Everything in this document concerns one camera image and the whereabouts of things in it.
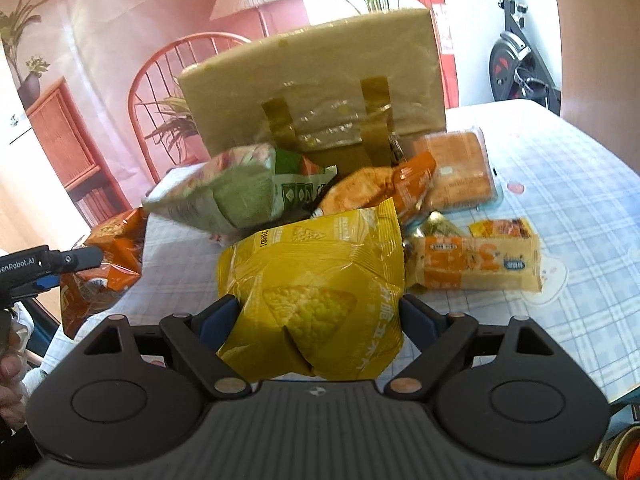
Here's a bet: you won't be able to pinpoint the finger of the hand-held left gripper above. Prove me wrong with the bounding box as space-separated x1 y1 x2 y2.
47 245 103 275
10 274 63 301

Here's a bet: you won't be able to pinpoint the yellow corn chip bag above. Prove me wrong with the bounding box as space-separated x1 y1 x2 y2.
216 199 406 381

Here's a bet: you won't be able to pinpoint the green snack bag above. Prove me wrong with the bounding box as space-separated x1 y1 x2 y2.
142 142 338 238

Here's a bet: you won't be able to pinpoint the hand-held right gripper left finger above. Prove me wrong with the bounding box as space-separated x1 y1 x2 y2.
82 296 253 399

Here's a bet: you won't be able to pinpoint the orange cream cracker packet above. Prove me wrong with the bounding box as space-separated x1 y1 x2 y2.
405 234 543 293

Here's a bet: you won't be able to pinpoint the checked tablecloth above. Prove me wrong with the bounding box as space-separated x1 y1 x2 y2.
40 100 640 406

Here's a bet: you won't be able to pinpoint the black exercise bike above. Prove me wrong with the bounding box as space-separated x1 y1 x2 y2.
467 0 563 113

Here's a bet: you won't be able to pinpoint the person's left hand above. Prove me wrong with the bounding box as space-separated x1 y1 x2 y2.
0 310 26 431

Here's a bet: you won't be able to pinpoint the blue chair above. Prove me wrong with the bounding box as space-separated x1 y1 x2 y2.
20 297 61 356

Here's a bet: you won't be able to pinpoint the olive gold snack packet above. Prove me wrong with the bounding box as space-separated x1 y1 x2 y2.
402 210 466 261

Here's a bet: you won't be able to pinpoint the brown orange snack bag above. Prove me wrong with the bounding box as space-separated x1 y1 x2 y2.
60 208 148 340

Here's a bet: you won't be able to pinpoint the clear tray pack orange cakes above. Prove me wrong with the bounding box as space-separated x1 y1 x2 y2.
412 127 501 213

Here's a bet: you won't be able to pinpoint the curved wooden panel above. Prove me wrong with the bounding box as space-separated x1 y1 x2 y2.
550 0 640 171

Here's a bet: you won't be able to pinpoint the small yellow snack packet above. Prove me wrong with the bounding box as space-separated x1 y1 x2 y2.
468 217 532 240

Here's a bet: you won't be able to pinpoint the cardboard box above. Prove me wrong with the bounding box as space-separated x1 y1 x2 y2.
178 8 447 166

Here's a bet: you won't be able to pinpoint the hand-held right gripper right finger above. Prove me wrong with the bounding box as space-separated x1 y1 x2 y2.
382 294 556 401

